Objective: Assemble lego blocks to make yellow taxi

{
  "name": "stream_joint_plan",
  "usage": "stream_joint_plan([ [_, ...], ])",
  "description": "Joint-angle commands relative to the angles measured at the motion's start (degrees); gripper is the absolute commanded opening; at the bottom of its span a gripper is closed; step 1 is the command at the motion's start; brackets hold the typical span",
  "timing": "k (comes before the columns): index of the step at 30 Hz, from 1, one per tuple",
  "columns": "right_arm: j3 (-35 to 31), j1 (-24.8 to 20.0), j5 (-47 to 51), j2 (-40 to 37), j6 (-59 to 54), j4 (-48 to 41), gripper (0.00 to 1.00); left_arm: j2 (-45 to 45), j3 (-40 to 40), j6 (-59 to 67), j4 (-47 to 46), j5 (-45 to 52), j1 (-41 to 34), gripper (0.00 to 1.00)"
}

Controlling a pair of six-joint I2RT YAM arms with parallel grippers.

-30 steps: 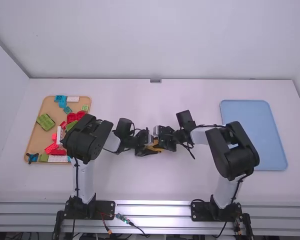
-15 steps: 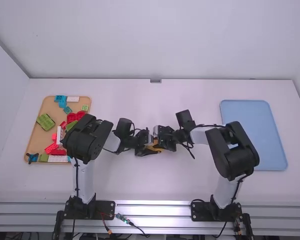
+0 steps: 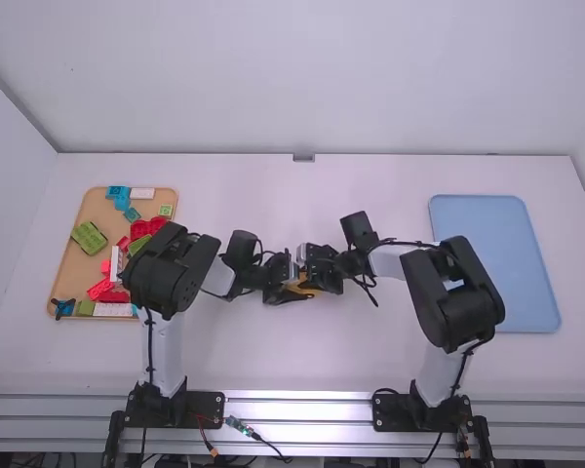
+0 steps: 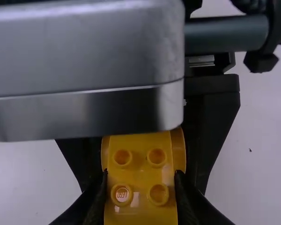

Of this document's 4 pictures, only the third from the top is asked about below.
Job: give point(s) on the red toy brick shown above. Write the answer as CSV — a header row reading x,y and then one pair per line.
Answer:
x,y
106,289
146,229

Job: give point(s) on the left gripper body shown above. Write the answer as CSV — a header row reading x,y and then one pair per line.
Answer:
x,y
273,273

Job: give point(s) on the green toy brick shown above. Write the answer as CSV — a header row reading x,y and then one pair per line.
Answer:
x,y
89,238
166,210

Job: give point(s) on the silver rails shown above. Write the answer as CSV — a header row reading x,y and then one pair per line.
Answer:
x,y
297,404

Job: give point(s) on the olive toy brick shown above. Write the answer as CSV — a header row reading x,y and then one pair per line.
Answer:
x,y
86,308
137,247

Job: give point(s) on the white toy brick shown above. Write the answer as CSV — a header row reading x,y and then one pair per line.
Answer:
x,y
112,310
117,263
142,193

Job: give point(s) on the teal toy brick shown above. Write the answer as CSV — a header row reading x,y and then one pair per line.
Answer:
x,y
117,192
129,212

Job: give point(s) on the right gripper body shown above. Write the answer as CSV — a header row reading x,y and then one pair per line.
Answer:
x,y
325,268

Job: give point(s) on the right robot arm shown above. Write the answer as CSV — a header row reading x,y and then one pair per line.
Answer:
x,y
448,292

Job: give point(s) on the tan tray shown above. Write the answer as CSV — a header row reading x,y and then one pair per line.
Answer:
x,y
73,273

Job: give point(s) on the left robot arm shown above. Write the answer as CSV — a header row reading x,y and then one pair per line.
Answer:
x,y
161,273

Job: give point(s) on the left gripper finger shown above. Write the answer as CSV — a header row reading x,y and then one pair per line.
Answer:
x,y
280,296

